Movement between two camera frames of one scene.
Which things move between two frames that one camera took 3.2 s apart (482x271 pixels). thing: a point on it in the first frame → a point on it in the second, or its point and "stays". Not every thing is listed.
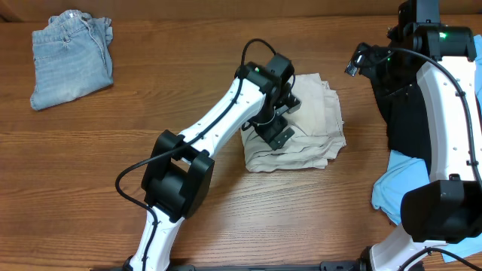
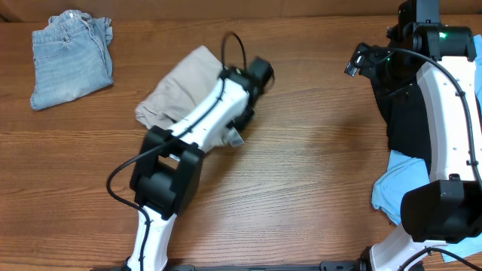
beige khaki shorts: [318, 126] → [192, 73]
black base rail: [343, 266] stays
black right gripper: [404, 87] stays
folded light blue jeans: [71, 58] stays
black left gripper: [266, 130] → [239, 123]
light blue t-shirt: [401, 171] stays
